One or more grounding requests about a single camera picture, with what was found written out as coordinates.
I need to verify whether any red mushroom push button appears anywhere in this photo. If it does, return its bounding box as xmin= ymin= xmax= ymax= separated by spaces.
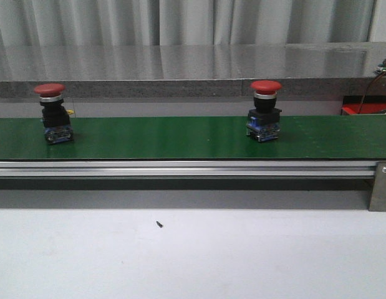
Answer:
xmin=34 ymin=83 xmax=74 ymax=145
xmin=246 ymin=80 xmax=282 ymax=143

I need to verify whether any grey stone counter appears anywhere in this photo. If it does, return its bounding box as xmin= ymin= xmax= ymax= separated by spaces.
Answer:
xmin=0 ymin=42 xmax=386 ymax=98

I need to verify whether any red plastic tray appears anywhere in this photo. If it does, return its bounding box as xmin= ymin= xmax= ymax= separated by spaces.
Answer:
xmin=340 ymin=95 xmax=386 ymax=115

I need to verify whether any green conveyor belt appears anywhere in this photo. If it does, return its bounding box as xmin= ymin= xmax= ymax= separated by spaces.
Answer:
xmin=0 ymin=115 xmax=386 ymax=160

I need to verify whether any small green circuit board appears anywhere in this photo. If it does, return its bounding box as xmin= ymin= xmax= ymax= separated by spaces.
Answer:
xmin=375 ymin=59 xmax=386 ymax=75

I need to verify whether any grey curtain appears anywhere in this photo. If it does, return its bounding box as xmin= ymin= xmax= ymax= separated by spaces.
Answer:
xmin=0 ymin=1 xmax=375 ymax=47

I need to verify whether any aluminium conveyor frame rail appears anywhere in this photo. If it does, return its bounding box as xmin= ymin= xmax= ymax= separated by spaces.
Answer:
xmin=0 ymin=160 xmax=377 ymax=178

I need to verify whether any metal conveyor support bracket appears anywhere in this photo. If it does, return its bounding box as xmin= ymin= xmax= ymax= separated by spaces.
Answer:
xmin=369 ymin=161 xmax=386 ymax=212

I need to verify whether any red black wire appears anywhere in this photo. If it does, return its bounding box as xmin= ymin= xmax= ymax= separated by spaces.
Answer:
xmin=358 ymin=57 xmax=386 ymax=115

